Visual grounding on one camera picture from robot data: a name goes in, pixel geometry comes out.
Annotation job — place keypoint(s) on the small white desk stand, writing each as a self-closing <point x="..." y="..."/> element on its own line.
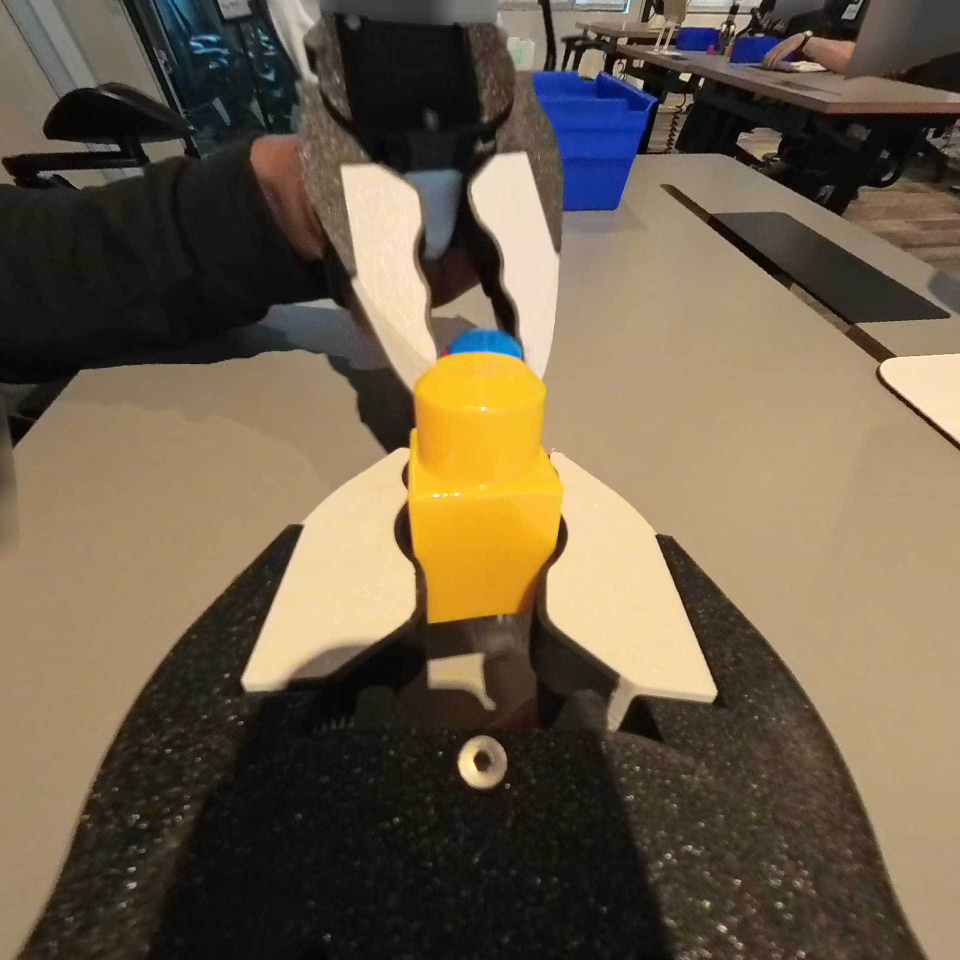
<point x="670" y="22"/>

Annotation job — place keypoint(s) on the blue one-stud block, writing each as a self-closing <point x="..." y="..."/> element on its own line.
<point x="484" y="343"/>

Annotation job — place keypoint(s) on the person's left hand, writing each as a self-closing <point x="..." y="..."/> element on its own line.
<point x="289" y="195"/>

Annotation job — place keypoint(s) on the yellow one-stud block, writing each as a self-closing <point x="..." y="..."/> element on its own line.
<point x="484" y="510"/>

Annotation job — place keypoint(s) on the white stand base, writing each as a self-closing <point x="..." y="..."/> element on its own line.
<point x="926" y="394"/>

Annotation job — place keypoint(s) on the black table pad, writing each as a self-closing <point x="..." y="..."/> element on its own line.
<point x="825" y="266"/>

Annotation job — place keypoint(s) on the wooden desk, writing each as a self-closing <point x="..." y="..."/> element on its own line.
<point x="787" y="86"/>

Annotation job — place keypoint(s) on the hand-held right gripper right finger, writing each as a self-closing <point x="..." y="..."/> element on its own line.
<point x="630" y="600"/>

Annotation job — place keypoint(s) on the black office chair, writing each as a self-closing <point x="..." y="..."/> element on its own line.
<point x="577" y="52"/>
<point x="112" y="120"/>

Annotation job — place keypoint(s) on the blue plastic bin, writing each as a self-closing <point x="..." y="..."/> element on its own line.
<point x="600" y="135"/>

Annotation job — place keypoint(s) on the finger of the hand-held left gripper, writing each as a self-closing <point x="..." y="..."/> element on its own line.
<point x="525" y="247"/>
<point x="382" y="262"/>

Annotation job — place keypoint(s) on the person's left forearm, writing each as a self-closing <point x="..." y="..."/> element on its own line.
<point x="135" y="262"/>

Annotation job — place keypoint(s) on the small blue bin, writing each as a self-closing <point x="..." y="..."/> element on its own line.
<point x="697" y="37"/>
<point x="754" y="49"/>

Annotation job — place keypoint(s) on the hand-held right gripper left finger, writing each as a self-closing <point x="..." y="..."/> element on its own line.
<point x="337" y="592"/>

